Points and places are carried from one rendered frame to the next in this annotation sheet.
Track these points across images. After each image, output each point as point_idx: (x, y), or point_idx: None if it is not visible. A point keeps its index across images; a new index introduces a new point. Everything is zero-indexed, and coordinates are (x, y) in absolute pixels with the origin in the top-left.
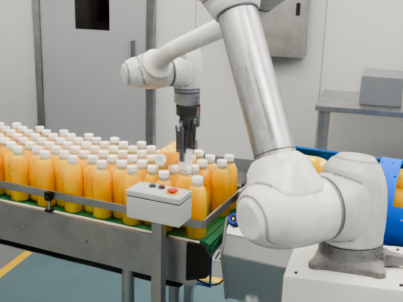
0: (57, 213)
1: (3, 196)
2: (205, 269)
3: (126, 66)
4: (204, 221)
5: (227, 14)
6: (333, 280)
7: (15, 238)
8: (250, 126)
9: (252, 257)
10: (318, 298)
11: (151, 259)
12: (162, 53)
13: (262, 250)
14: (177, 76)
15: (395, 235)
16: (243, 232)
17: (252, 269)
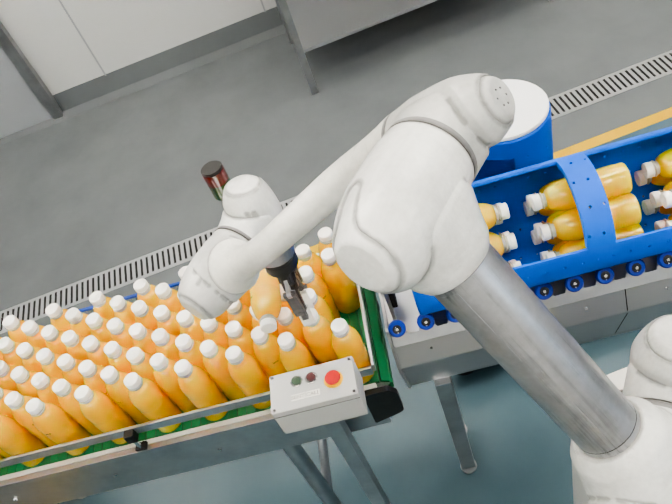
0: (156, 444)
1: (53, 455)
2: (398, 406)
3: (194, 304)
4: (373, 365)
5: (459, 293)
6: None
7: (110, 486)
8: (569, 425)
9: (441, 355)
10: None
11: (335, 443)
12: (252, 266)
13: (450, 343)
14: None
15: (621, 263)
16: None
17: (443, 362)
